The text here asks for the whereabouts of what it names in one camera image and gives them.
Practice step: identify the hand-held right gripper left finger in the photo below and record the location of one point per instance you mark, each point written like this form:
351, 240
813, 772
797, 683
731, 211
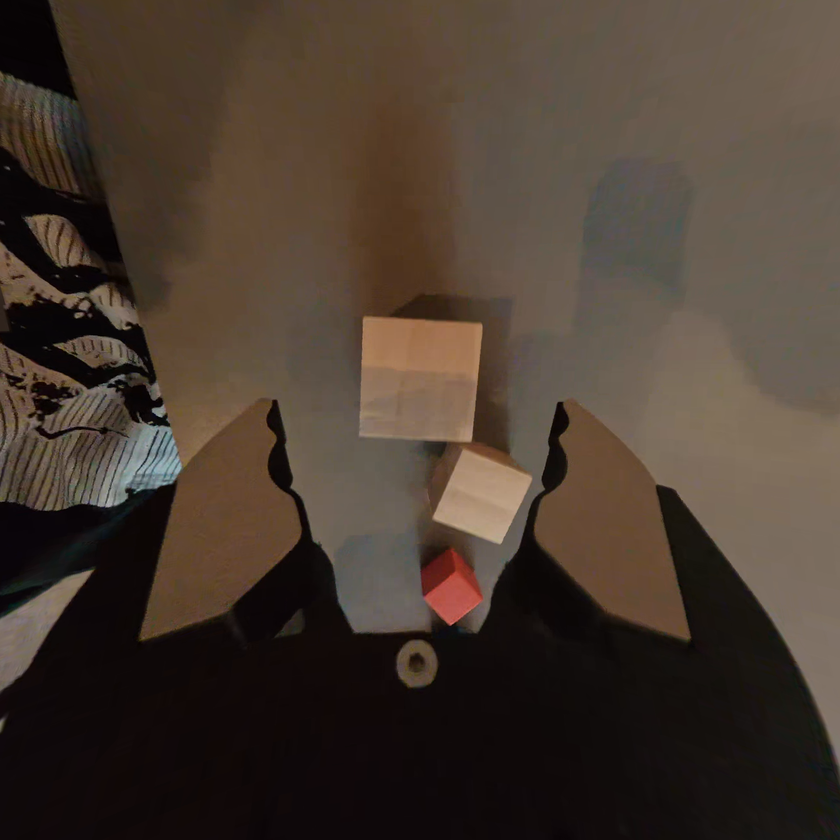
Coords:
217, 538

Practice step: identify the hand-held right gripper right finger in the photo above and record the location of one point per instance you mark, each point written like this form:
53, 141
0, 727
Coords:
617, 538

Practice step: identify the medium wooden cube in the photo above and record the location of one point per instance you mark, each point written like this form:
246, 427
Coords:
482, 494

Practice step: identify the small red cube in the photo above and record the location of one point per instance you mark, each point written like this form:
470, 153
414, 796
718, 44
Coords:
452, 587

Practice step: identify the large wooden cube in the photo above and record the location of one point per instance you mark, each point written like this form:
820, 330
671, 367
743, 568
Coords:
420, 378

